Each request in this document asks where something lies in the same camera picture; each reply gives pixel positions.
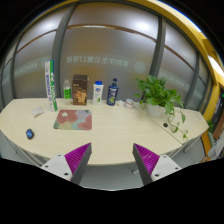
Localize brown cardboard box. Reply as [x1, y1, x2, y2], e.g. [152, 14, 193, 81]
[72, 75, 88, 105]

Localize crumpled white wrapper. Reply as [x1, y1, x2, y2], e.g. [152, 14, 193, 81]
[116, 100, 124, 107]

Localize dark blue shampoo bottle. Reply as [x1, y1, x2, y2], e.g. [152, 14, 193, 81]
[107, 78, 119, 106]

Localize green pothos in white pot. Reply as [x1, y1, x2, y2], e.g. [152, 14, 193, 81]
[135, 75, 188, 140]

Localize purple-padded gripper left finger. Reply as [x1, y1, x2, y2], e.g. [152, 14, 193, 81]
[41, 143, 92, 185]

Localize clear green-label water bottle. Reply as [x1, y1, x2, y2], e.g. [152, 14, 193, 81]
[63, 80, 72, 105]

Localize floral pastel mouse pad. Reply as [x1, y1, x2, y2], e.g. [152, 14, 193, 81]
[53, 110, 92, 130]

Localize small white jar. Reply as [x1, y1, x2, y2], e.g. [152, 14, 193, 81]
[124, 99, 134, 109]

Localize white green shuttlecock tube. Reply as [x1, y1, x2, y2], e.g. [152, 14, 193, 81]
[45, 60, 58, 112]

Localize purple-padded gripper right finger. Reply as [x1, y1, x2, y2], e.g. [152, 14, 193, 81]
[133, 143, 181, 185]

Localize white blue-cap lotion bottle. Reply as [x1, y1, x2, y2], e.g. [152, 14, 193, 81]
[92, 81, 104, 105]

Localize blue black computer mouse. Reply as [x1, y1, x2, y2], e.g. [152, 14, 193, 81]
[26, 129, 34, 140]

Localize white tissue packet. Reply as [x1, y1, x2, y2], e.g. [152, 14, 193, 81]
[32, 107, 44, 117]

